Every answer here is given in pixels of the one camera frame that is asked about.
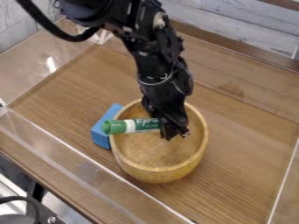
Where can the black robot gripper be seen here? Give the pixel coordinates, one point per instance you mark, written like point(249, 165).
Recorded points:
point(153, 42)

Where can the green Expo marker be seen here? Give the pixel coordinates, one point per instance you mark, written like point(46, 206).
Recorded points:
point(130, 126)

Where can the brown wooden bowl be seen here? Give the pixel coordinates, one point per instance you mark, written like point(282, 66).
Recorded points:
point(158, 161)

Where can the black metal stand base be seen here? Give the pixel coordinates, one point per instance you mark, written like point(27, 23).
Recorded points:
point(43, 214)

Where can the clear acrylic corner bracket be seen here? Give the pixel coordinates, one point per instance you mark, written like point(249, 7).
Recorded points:
point(101, 37)

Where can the clear acrylic tray wall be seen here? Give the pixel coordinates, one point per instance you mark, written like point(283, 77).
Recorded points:
point(99, 194)

